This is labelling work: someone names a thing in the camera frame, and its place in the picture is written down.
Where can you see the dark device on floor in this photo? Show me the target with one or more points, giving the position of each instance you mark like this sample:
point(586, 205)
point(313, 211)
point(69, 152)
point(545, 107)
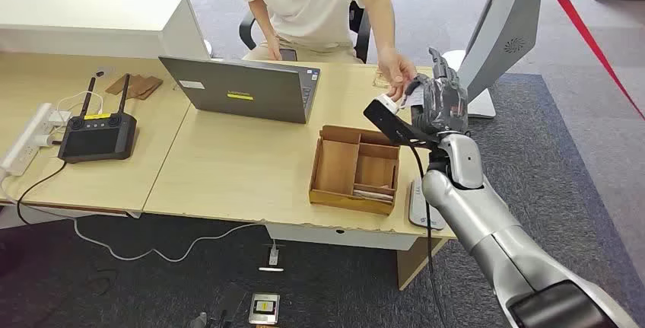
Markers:
point(204, 320)

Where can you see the black smartphone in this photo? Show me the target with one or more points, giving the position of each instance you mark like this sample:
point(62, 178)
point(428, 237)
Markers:
point(288, 55)

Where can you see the white ID card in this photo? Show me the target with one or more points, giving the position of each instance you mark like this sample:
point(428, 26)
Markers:
point(414, 98)

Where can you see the grey kiosk display stand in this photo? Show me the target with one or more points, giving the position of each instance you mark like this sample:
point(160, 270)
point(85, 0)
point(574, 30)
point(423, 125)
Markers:
point(504, 28)

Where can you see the wooden compartment tray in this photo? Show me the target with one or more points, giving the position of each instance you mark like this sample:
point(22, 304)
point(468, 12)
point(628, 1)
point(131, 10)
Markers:
point(335, 169)

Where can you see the white round base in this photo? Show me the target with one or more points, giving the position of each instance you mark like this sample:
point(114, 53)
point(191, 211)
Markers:
point(208, 48)

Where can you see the dark grey carpet mat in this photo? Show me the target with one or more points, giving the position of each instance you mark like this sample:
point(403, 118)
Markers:
point(529, 129)

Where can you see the white counter cabinet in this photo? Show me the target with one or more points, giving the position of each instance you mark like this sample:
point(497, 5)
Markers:
point(90, 18)

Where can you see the white under-desk drawer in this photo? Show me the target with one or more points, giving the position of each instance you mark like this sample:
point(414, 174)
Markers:
point(342, 237)

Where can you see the white charger adapter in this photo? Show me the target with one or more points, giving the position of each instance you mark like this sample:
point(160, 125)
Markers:
point(59, 117)

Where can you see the person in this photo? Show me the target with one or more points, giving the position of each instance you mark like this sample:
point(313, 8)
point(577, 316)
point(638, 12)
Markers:
point(307, 3)

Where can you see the black remote controller with antennas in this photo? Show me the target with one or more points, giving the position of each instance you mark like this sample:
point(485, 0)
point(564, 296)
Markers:
point(98, 141)

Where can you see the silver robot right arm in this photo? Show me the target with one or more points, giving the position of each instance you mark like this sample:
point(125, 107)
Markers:
point(483, 225)

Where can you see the grey card reader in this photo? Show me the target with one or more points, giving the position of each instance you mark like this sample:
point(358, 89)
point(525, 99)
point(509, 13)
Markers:
point(418, 210)

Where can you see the white power strip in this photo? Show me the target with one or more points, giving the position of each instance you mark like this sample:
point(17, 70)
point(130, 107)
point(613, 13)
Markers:
point(22, 146)

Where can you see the black office chair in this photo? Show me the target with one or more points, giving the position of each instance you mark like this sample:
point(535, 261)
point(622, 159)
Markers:
point(363, 33)

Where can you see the red barrier tape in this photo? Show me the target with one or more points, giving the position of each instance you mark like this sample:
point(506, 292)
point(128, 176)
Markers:
point(584, 31)

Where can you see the silver floor socket box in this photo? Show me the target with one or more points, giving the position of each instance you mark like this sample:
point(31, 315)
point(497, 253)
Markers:
point(264, 308)

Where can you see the white floor adapter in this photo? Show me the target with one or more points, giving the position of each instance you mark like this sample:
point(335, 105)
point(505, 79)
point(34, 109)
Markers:
point(272, 257)

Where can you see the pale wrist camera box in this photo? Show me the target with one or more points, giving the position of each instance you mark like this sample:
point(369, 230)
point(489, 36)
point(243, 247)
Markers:
point(389, 103)

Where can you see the brown wooden coasters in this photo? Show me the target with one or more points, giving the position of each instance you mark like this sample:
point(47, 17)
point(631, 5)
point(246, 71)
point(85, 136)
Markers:
point(141, 86)

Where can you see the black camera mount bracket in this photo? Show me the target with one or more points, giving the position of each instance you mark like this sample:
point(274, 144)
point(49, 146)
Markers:
point(388, 125)

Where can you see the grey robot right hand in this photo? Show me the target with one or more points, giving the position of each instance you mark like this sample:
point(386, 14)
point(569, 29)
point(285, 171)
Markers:
point(443, 106)

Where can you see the white plug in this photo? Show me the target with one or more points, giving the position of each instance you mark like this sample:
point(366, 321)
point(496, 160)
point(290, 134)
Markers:
point(43, 140)

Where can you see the room key cards stack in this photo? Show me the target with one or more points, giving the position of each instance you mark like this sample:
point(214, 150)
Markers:
point(373, 195)

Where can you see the small clear wooden card holder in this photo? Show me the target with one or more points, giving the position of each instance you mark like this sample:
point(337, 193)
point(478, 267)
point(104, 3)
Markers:
point(379, 79)

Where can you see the grey laptop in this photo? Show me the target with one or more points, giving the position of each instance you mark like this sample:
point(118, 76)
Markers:
point(237, 91)

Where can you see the small grey tag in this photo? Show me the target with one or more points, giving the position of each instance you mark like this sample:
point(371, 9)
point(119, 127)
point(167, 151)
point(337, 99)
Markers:
point(101, 72)

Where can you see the person's right forearm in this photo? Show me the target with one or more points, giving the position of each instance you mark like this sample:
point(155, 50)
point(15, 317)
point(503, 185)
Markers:
point(263, 20)

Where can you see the person's right hand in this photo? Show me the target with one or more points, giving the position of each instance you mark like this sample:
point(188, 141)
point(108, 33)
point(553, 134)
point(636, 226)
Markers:
point(273, 49)

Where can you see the person's left forearm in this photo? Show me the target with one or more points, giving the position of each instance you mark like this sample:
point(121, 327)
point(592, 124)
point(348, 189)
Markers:
point(379, 18)

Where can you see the person's left hand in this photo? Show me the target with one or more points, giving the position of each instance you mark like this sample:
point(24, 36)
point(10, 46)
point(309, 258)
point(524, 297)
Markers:
point(395, 71)

